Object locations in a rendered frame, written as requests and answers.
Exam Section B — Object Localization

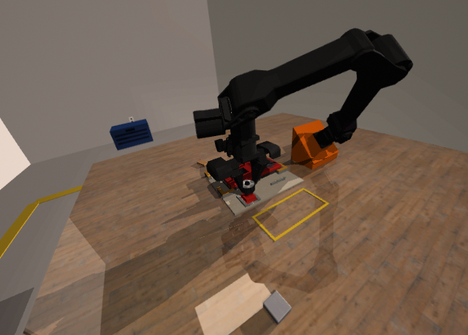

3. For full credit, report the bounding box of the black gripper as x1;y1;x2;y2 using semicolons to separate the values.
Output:
206;130;281;191

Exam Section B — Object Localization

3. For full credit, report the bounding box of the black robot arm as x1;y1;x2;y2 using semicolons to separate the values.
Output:
193;28;413;148

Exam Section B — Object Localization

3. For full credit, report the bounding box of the dark grey toy wheel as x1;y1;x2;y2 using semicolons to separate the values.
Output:
241;180;255;194

